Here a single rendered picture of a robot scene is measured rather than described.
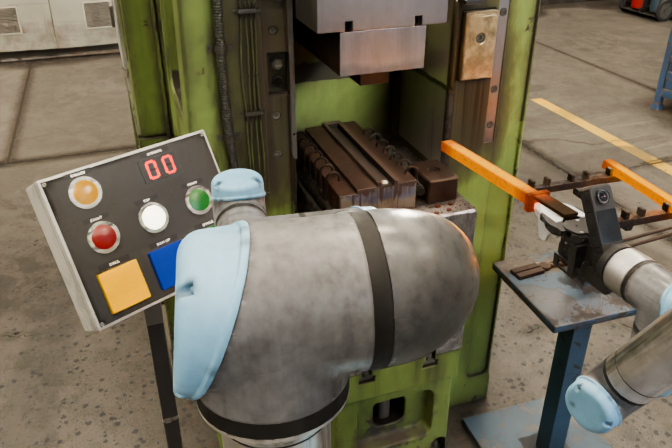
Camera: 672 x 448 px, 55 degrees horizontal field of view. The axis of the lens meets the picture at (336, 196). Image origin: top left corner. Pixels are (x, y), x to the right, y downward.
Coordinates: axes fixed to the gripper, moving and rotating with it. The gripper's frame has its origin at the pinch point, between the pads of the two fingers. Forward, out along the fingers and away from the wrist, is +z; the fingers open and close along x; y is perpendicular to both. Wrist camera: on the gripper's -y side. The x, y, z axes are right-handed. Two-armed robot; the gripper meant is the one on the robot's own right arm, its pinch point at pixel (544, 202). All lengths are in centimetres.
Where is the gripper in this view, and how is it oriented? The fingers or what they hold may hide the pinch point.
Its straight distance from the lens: 123.5
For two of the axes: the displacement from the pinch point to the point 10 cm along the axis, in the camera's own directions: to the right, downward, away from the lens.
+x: 9.4, -1.7, 2.9
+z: -3.4, -4.0, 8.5
